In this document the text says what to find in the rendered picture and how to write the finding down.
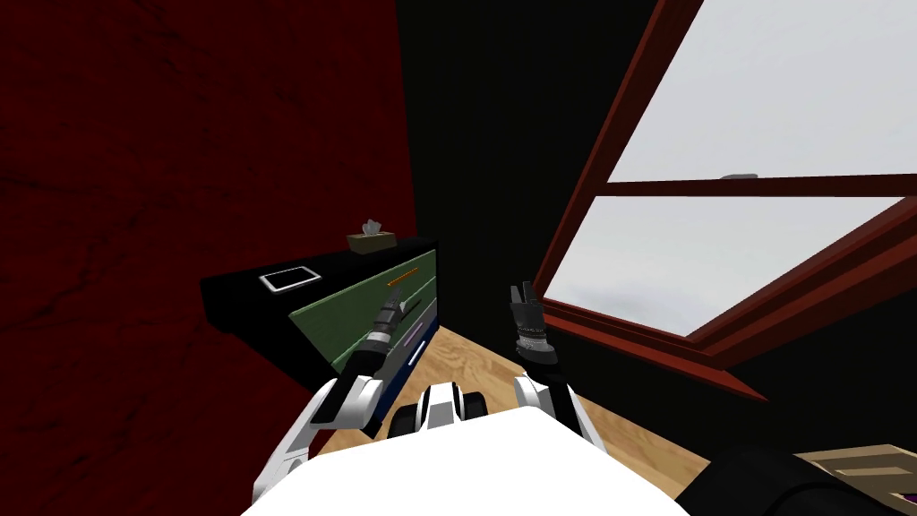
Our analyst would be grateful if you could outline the black dresser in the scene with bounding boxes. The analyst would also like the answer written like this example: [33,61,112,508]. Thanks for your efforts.
[200,235,441,433]

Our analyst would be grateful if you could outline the grey-green drawer front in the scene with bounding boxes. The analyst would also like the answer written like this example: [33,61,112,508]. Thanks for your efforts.
[386,298,439,359]

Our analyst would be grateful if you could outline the red-brown framed window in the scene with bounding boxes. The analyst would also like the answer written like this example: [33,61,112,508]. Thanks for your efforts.
[532,0,917,402]

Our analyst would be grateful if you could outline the white-framed tablet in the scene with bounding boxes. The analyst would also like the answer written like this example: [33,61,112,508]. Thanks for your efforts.
[258,265,323,295]

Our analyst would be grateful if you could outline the green drawer front orange handle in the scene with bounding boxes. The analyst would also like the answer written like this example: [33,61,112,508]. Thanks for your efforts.
[289,248,438,354]

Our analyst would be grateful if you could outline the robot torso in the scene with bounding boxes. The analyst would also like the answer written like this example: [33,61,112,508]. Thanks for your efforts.
[239,382,693,516]

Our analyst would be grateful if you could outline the green drawer front grey handle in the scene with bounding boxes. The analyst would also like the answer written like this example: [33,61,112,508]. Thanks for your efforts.
[325,276,438,374]

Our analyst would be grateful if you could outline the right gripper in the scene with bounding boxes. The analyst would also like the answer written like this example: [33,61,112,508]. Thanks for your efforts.
[509,280,547,335]

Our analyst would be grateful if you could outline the tan tissue box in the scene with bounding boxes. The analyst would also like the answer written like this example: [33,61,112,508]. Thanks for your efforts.
[346,219,399,256]

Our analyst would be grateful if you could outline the tan cardboard box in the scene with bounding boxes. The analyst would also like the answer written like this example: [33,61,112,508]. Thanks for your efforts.
[791,443,917,504]

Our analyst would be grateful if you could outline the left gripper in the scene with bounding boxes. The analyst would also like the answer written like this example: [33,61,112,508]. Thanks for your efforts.
[382,290,408,327]

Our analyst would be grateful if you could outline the dark blue drawer front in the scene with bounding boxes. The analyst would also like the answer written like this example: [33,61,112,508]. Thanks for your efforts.
[372,322,441,431]

